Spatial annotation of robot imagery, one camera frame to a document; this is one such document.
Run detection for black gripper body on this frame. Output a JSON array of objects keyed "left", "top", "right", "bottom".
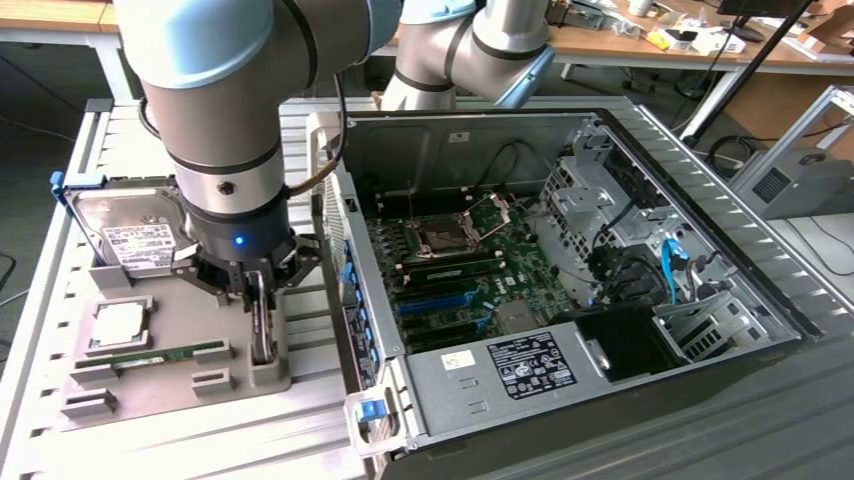
[{"left": 183, "top": 197, "right": 300, "bottom": 275}]

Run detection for green graphics card black fan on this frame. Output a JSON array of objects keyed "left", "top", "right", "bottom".
[{"left": 247, "top": 269, "right": 280, "bottom": 364}]

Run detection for grey parts rack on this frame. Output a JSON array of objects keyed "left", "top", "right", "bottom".
[{"left": 53, "top": 238, "right": 295, "bottom": 434}]

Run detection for silver hard disk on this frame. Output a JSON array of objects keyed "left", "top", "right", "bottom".
[{"left": 71, "top": 187, "right": 199, "bottom": 279}]

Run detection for silver CPU chip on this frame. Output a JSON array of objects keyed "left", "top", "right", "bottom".
[{"left": 89, "top": 304, "right": 148, "bottom": 349}]

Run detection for green RAM stick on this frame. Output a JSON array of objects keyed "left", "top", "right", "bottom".
[{"left": 76, "top": 344, "right": 225, "bottom": 371}]

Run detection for CPU socket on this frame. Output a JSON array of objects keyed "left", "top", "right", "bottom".
[{"left": 406, "top": 212, "right": 486, "bottom": 261}]

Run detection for blue expansion slot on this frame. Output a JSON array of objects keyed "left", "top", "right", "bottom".
[{"left": 396, "top": 293, "right": 476, "bottom": 317}]

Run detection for black installed RAM stick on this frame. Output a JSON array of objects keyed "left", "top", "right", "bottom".
[{"left": 404, "top": 259, "right": 503, "bottom": 284}]

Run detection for open grey PC case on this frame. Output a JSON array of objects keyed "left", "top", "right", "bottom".
[{"left": 303, "top": 106, "right": 829, "bottom": 480}]

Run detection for blue disk caddy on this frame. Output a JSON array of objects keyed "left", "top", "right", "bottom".
[{"left": 49, "top": 169, "right": 181, "bottom": 266}]

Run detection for blue case latch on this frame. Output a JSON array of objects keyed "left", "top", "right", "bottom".
[{"left": 352, "top": 398, "right": 388, "bottom": 425}]

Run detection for green motherboard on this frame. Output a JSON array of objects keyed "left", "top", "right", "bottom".
[{"left": 363, "top": 194, "right": 582, "bottom": 356}]

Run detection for grey power supply unit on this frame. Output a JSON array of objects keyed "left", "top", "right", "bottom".
[{"left": 399, "top": 319, "right": 612, "bottom": 439}]

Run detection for metal disk bay cage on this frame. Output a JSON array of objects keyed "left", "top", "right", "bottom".
[{"left": 532, "top": 154, "right": 646, "bottom": 301}]

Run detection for cluttered wooden desk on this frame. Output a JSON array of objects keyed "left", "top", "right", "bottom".
[{"left": 550, "top": 0, "right": 854, "bottom": 104}]

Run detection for white box black top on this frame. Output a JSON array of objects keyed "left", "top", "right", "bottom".
[{"left": 647, "top": 27, "right": 700, "bottom": 52}]

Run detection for grey computer tower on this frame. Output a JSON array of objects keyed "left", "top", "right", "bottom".
[{"left": 730, "top": 147, "right": 854, "bottom": 221}]

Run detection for black stand pole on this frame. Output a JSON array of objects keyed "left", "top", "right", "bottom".
[{"left": 678, "top": 0, "right": 823, "bottom": 147}]

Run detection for black computer monitor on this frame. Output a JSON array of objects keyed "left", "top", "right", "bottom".
[{"left": 716, "top": 0, "right": 814, "bottom": 43}]

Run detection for folded cardboard pieces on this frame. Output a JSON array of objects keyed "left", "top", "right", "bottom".
[{"left": 783, "top": 4, "right": 854, "bottom": 62}]

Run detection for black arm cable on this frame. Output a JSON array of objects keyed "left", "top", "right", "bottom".
[{"left": 285, "top": 69, "right": 353, "bottom": 197}]

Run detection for black wire bundle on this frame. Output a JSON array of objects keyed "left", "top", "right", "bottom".
[{"left": 586, "top": 197, "right": 668, "bottom": 306}]

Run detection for blue disk wire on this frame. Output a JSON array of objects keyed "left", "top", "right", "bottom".
[{"left": 662, "top": 238, "right": 690, "bottom": 306}]

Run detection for metal drive bracket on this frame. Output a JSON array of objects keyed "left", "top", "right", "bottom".
[{"left": 652, "top": 289, "right": 786, "bottom": 364}]

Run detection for coiled black cable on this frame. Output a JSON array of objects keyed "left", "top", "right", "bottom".
[{"left": 704, "top": 133, "right": 763, "bottom": 175}]

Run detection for aluminium profile frame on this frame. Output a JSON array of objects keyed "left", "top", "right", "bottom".
[{"left": 776, "top": 83, "right": 854, "bottom": 151}]

